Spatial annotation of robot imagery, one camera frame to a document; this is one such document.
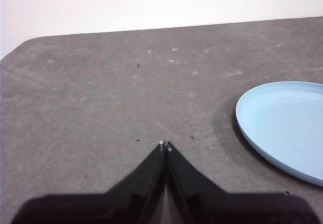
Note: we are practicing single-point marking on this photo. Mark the light blue round plate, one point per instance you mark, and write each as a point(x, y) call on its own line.
point(285, 125)

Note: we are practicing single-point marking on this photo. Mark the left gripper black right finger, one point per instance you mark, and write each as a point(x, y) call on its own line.
point(227, 209)

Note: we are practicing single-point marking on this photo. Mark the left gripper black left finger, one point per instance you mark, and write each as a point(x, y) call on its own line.
point(113, 207)

